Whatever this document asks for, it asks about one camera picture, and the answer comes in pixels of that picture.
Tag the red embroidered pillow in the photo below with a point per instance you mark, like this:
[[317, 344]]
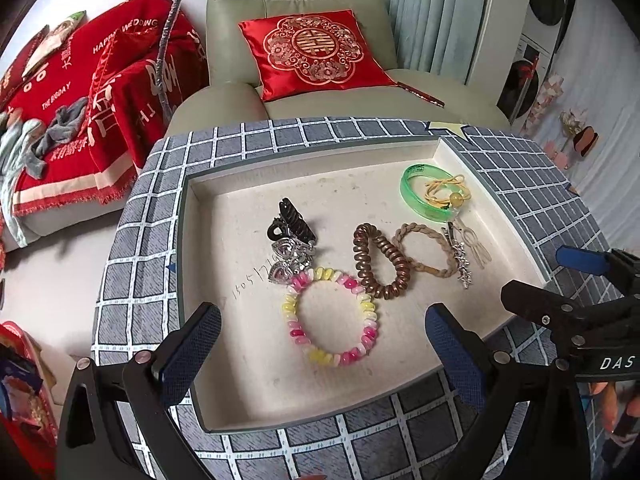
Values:
[[20, 67]]

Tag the grey jewelry tray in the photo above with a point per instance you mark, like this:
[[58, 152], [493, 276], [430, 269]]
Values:
[[240, 240]]

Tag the red cloth strip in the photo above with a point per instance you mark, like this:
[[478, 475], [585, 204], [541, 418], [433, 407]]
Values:
[[420, 94]]

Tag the printed photo pillow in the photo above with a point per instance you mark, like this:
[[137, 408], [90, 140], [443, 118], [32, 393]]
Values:
[[55, 40]]

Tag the pink flower decoration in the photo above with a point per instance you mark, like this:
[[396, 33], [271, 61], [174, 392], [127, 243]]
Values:
[[547, 100]]

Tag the green translucent bangle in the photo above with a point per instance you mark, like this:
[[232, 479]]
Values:
[[407, 187]]

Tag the silver heart hair clip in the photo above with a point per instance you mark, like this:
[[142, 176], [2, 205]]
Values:
[[287, 252]]

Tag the pale blue curtain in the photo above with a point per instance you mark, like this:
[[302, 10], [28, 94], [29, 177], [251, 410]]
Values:
[[430, 10]]

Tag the silver rhinestone hair clip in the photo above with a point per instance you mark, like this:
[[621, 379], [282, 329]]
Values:
[[460, 260]]

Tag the light grey garment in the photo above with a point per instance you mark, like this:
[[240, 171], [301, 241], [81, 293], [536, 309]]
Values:
[[10, 160]]

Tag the beige leather armchair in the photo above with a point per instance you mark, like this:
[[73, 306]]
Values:
[[280, 0]]

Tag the black hair claw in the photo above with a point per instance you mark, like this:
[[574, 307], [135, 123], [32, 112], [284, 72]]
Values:
[[295, 222]]

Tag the dark grey garment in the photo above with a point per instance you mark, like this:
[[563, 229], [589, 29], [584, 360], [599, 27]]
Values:
[[62, 130]]

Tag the red printed blanket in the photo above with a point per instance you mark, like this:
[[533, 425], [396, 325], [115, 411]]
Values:
[[65, 100]]

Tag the person's right hand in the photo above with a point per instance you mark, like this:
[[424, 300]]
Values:
[[607, 402]]

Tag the white washing machine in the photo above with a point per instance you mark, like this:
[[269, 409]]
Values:
[[520, 90]]

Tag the clear plastic hair clip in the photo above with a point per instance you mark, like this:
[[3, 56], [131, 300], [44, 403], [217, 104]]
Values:
[[472, 240]]

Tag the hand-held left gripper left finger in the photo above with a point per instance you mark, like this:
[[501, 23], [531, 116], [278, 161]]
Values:
[[192, 355]]

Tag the red embroidered cushion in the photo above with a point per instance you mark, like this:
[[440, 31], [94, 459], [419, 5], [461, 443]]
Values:
[[310, 50]]

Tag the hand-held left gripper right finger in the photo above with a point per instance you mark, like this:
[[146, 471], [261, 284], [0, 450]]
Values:
[[450, 355]]

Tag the grey checked tablecloth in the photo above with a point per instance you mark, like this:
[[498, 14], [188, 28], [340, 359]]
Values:
[[150, 240]]

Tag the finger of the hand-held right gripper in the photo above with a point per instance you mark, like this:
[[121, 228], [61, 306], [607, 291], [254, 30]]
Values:
[[582, 260], [535, 300]]

